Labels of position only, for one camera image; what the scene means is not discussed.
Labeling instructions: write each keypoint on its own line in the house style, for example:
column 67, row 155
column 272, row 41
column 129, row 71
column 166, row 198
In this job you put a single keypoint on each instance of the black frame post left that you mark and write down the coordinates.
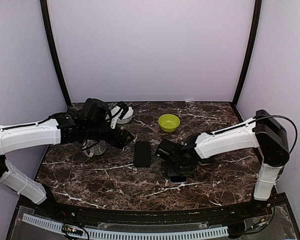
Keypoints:
column 53, row 51

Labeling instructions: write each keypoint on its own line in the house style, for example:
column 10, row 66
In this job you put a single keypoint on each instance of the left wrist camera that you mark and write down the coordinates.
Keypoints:
column 109, row 117

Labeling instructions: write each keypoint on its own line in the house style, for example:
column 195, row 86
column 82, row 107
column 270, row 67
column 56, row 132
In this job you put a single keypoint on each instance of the green plastic bowl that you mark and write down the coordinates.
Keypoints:
column 169, row 122

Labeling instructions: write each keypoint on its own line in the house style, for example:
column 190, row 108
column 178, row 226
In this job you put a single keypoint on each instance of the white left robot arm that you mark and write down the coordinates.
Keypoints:
column 57, row 129

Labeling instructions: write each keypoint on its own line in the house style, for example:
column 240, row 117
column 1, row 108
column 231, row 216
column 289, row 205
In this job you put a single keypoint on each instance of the black frame post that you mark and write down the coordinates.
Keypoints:
column 53, row 51
column 249, row 51

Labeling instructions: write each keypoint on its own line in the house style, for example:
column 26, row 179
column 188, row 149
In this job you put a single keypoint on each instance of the white fluted ceramic bowl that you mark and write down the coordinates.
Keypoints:
column 121, row 114

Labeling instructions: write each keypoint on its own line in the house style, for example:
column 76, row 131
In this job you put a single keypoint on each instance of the black smartphone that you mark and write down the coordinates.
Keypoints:
column 142, row 154

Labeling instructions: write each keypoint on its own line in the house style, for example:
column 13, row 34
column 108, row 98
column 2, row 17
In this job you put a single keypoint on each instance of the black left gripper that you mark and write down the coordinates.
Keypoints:
column 121, row 142

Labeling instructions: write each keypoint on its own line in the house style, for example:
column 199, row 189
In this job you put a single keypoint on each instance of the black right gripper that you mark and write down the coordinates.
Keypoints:
column 168, row 171

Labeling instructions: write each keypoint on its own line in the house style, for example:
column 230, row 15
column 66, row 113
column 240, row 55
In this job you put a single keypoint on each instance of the white patterned mug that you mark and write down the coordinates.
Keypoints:
column 92, row 148

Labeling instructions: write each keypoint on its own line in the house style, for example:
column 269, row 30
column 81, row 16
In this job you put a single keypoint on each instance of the black phone with purple edge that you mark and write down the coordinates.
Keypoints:
column 178, row 179

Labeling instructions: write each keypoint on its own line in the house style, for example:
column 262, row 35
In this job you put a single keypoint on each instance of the pink phone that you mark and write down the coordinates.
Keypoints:
column 206, row 161

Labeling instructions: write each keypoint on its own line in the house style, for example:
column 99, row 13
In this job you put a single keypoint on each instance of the black frame post right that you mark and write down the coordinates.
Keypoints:
column 249, row 51

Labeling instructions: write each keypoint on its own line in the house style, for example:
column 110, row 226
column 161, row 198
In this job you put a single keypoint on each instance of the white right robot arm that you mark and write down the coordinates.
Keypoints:
column 262, row 131

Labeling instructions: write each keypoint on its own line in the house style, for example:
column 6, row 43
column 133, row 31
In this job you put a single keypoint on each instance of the white slotted cable duct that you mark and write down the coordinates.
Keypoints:
column 72, row 232

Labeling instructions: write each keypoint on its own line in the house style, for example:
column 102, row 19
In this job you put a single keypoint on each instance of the black front rail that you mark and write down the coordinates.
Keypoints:
column 229, row 214

